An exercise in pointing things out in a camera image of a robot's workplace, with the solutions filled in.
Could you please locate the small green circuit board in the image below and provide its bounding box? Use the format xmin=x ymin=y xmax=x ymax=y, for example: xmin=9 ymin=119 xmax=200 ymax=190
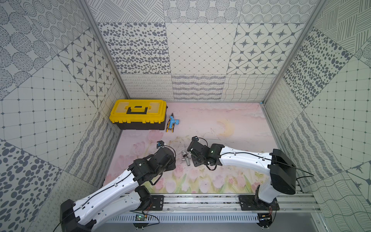
xmin=135 ymin=214 xmax=147 ymax=221

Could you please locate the blue yellow hand tool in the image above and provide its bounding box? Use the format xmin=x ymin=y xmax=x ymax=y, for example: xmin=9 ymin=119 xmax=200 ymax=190
xmin=166 ymin=113 xmax=180 ymax=132

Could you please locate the aluminium mounting rail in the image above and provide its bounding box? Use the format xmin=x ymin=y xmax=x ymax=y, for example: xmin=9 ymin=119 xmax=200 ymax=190
xmin=145 ymin=193 xmax=321 ymax=214

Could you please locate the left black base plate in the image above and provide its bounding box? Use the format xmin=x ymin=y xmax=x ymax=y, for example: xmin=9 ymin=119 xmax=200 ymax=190
xmin=140 ymin=195 xmax=165 ymax=211

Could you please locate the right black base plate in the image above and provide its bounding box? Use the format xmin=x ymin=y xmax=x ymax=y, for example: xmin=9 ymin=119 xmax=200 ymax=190
xmin=238 ymin=195 xmax=280 ymax=211

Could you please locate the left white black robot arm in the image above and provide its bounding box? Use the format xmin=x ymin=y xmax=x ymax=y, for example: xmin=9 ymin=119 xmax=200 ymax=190
xmin=57 ymin=141 xmax=176 ymax=232

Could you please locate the yellow black toolbox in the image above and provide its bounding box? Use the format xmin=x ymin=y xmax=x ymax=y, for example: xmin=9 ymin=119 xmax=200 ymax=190
xmin=109 ymin=100 xmax=167 ymax=131

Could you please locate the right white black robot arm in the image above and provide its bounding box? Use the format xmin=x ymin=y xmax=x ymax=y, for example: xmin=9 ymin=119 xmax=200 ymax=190
xmin=187 ymin=136 xmax=297 ymax=206

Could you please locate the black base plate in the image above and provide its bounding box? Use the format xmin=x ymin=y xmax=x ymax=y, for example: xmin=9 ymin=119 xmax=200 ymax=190
xmin=238 ymin=195 xmax=280 ymax=211
xmin=140 ymin=195 xmax=165 ymax=211

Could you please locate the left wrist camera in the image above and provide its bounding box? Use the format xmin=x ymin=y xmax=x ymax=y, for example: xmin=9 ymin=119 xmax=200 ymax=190
xmin=156 ymin=141 xmax=165 ymax=149

